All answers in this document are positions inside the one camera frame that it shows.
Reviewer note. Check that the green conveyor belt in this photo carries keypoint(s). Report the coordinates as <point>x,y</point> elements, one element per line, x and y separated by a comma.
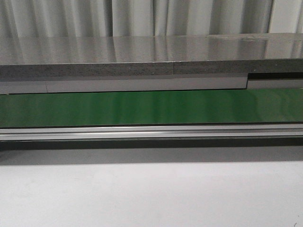
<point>151,107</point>

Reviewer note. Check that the grey panel under countertop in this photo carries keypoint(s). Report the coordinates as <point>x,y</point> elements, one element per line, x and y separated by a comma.
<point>154,83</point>

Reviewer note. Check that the grey stone countertop slab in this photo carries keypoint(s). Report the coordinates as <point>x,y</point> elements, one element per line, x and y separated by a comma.
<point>70,58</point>

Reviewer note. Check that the white pleated curtain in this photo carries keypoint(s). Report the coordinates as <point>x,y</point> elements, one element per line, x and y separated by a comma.
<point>99,18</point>

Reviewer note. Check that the aluminium conveyor frame rail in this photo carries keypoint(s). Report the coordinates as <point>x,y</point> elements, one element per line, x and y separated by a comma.
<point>157,136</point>

